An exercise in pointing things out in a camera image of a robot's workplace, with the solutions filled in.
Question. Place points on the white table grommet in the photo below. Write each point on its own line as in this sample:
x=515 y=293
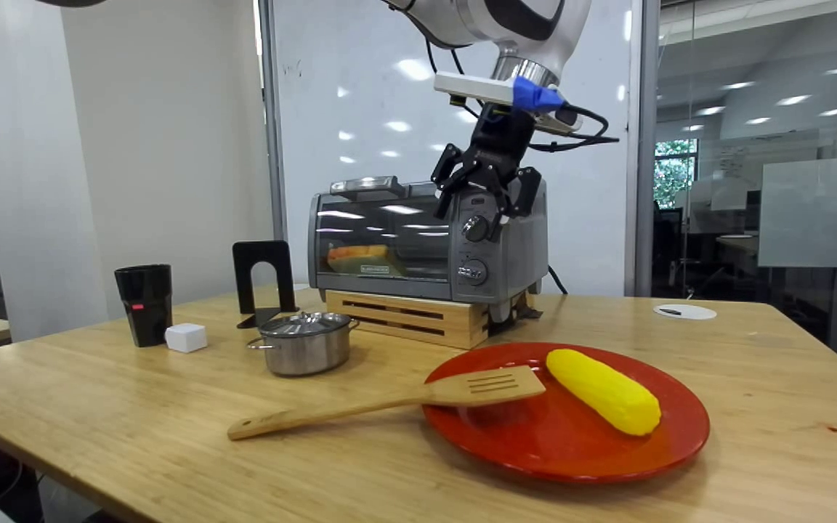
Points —
x=685 y=312

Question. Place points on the yellow toy corn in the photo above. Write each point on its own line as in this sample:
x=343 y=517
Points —
x=606 y=389

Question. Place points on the silver toaster oven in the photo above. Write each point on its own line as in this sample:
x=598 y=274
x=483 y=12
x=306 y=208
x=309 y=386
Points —
x=387 y=238

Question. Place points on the wooden crate stand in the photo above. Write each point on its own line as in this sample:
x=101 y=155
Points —
x=431 y=320

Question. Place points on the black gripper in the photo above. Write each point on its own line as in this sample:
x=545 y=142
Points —
x=492 y=161

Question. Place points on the small steel pot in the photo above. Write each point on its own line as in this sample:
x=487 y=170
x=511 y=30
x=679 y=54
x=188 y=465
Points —
x=303 y=341

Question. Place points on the red plate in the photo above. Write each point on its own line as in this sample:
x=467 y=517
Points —
x=558 y=437

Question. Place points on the small white box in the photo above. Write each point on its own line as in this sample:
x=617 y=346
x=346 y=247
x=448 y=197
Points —
x=185 y=338

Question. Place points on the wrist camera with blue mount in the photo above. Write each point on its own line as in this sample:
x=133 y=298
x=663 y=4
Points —
x=541 y=103

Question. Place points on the black plastic cup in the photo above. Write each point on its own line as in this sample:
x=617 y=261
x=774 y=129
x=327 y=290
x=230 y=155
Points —
x=146 y=299

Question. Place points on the whiteboard panel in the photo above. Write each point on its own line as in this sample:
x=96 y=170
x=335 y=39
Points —
x=352 y=97

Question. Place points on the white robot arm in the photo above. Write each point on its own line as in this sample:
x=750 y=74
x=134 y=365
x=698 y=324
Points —
x=534 y=39

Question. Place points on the wooden slotted spatula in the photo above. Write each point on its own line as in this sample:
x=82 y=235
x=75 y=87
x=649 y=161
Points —
x=457 y=389

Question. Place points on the oven knob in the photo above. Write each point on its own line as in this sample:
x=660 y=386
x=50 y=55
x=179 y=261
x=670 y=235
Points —
x=476 y=228
x=471 y=270

